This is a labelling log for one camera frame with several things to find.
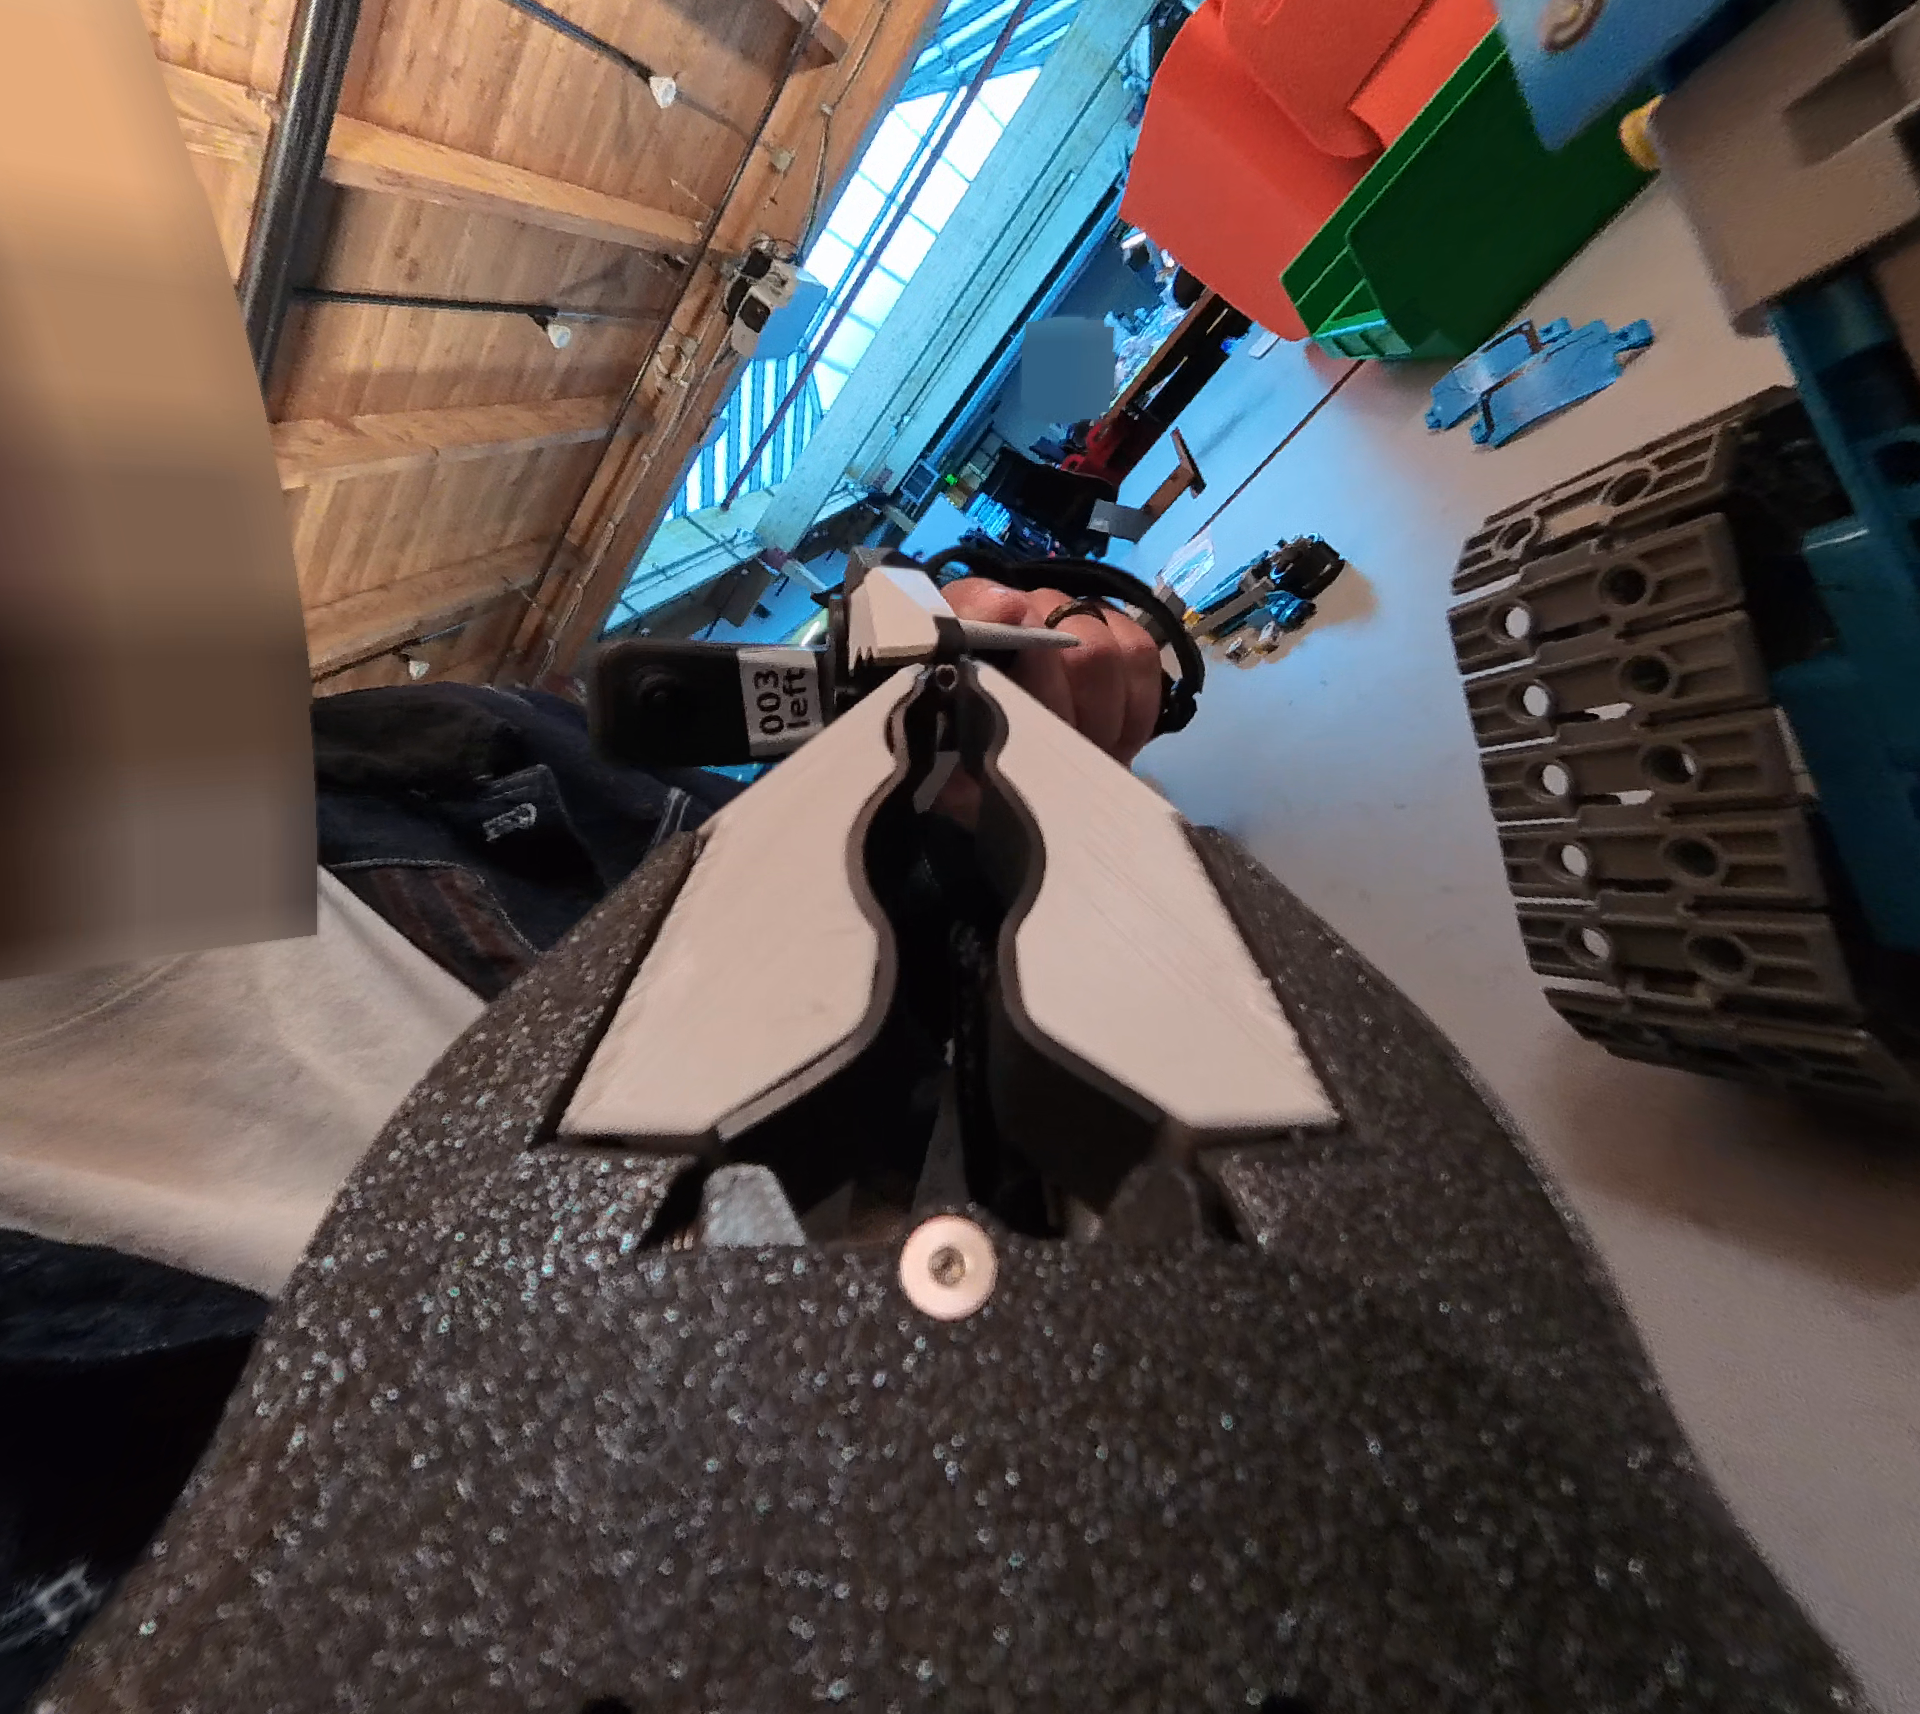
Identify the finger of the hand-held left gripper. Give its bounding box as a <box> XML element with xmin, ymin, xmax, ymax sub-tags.
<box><xmin>849</xmin><ymin>564</ymin><xmax>1077</xmax><ymax>677</ymax></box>

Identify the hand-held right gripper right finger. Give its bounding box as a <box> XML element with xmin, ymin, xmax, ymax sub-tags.
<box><xmin>967</xmin><ymin>696</ymin><xmax>1341</xmax><ymax>1142</ymax></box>

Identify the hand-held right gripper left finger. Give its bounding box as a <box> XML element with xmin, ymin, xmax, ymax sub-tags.
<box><xmin>561</xmin><ymin>682</ymin><xmax>961</xmax><ymax>1142</ymax></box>

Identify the blue tracked toy robot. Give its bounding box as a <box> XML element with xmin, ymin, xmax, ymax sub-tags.
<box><xmin>1450</xmin><ymin>0</ymin><xmax>1920</xmax><ymax>1122</ymax></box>

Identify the grey desk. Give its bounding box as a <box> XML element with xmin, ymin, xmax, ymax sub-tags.
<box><xmin>1134</xmin><ymin>179</ymin><xmax>1920</xmax><ymax>1714</ymax></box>

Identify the person's left hand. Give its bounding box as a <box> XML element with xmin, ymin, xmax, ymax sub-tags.
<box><xmin>954</xmin><ymin>581</ymin><xmax>1177</xmax><ymax>762</ymax></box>

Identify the person's denim jacket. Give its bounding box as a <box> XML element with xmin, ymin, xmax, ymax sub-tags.
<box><xmin>310</xmin><ymin>680</ymin><xmax>730</xmax><ymax>1001</ymax></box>

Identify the black blue motor assembly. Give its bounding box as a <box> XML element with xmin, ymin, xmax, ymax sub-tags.
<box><xmin>1184</xmin><ymin>538</ymin><xmax>1350</xmax><ymax>667</ymax></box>

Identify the paned window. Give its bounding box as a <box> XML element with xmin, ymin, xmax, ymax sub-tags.
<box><xmin>685</xmin><ymin>0</ymin><xmax>1096</xmax><ymax>561</ymax></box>

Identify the person's white shirt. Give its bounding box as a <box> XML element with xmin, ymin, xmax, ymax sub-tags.
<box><xmin>0</xmin><ymin>869</ymin><xmax>516</xmax><ymax>1302</ymax></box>

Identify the blue flat plastic piece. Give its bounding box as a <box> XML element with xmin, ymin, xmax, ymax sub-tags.
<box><xmin>1421</xmin><ymin>314</ymin><xmax>1658</xmax><ymax>451</ymax></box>

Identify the orange plastic bin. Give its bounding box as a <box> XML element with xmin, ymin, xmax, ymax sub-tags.
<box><xmin>1126</xmin><ymin>0</ymin><xmax>1501</xmax><ymax>346</ymax></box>

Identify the green plastic bin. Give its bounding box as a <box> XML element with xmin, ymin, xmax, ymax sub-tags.
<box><xmin>1281</xmin><ymin>35</ymin><xmax>1670</xmax><ymax>367</ymax></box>

